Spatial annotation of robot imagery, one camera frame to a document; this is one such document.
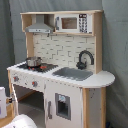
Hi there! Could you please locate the white oven door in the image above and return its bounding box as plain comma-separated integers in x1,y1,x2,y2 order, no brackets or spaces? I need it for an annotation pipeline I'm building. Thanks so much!
12,84,19,116

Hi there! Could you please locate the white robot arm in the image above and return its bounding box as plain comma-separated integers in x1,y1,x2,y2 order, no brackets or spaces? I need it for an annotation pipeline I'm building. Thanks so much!
0,87,11,119

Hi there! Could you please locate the white wooden toy kitchen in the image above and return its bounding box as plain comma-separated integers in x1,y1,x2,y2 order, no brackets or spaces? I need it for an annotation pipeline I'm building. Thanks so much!
8,10,115,128

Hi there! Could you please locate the black toy faucet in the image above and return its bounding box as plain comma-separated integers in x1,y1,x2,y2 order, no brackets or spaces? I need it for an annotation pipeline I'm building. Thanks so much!
76,50,94,70

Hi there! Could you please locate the grey toy sink basin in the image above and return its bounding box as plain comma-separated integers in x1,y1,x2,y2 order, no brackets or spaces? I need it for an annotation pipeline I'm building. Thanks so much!
53,67,92,81

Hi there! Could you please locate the black toy stovetop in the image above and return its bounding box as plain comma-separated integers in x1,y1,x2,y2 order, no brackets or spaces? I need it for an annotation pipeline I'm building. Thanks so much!
20,63,56,72

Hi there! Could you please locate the silver toy pot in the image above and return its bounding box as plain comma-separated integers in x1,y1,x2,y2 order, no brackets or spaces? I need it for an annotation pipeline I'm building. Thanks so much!
26,56,42,67

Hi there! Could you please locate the red right stove knob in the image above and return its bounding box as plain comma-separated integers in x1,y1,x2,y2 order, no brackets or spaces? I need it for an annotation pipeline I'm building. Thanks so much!
32,81,38,87

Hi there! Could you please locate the red stove knob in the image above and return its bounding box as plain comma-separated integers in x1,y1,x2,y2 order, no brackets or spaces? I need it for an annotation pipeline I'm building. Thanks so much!
12,75,20,83
32,81,38,87

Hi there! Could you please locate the white fridge door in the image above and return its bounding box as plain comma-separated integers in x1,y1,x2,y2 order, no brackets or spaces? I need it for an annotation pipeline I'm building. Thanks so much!
44,80,82,128

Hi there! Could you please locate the white toy microwave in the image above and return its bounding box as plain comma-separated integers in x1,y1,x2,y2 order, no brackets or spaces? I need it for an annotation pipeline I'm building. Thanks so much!
55,14,92,33

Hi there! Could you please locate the grey range hood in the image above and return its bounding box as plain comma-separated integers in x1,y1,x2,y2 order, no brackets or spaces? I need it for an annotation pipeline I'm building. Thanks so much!
25,14,54,34

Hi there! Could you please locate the red left stove knob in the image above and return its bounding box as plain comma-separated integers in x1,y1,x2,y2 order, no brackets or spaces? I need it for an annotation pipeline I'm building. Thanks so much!
12,75,20,83

